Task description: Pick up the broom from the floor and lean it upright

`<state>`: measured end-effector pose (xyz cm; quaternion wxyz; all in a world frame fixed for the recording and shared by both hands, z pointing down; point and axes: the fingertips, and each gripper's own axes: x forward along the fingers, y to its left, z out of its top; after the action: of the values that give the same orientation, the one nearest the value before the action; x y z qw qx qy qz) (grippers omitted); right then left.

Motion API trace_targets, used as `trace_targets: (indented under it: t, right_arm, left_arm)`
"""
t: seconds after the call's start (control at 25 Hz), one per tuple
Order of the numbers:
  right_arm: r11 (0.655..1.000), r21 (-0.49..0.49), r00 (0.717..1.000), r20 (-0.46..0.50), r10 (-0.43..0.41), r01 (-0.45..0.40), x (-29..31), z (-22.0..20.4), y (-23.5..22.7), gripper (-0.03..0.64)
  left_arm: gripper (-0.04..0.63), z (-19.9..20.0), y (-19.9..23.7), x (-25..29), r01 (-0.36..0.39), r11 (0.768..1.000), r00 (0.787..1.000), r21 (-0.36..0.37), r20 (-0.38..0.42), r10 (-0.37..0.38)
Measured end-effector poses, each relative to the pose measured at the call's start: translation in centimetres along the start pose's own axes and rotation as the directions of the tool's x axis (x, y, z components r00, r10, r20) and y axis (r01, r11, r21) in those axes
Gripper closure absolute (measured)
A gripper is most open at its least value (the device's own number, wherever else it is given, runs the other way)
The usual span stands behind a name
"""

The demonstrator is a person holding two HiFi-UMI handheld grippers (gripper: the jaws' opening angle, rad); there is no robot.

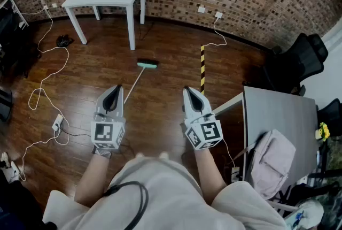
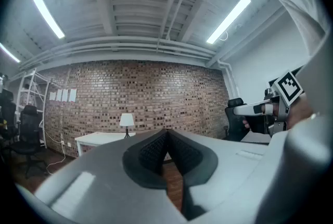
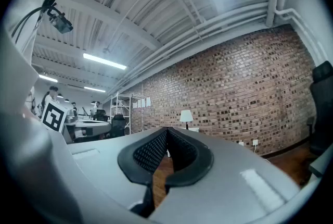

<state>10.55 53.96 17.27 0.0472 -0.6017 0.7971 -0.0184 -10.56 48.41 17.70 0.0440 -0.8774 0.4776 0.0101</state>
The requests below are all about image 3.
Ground black camera cables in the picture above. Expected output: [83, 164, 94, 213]
[10, 5, 57, 44]

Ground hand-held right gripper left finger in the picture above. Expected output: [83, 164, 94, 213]
[66, 126, 169, 219]

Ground row of white ceiling pipes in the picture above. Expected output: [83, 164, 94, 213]
[104, 1, 272, 100]

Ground thin white wall pipe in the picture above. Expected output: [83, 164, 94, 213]
[275, 7, 329, 63]

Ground ceiling light tube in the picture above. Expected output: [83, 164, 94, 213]
[39, 74, 59, 84]
[83, 85, 106, 93]
[83, 52, 127, 71]

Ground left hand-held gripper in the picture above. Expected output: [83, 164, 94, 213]
[40, 101, 69, 133]

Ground grey chest-mounted camera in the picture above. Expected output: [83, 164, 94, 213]
[43, 0, 74, 34]

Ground grey partition desk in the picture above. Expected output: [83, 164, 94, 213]
[309, 143, 333, 178]

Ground white table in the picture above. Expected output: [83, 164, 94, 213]
[168, 127, 200, 157]

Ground pale grey desk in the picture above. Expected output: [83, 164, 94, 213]
[62, 119, 112, 144]

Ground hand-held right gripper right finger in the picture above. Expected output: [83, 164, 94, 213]
[148, 126, 303, 224]

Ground white metal shelf rack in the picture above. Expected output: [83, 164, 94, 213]
[110, 92, 132, 135]

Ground black office chair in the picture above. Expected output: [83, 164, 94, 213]
[110, 114, 126, 139]
[94, 109, 109, 122]
[309, 60, 333, 156]

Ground white shade table lamp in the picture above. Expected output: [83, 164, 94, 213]
[180, 110, 194, 130]

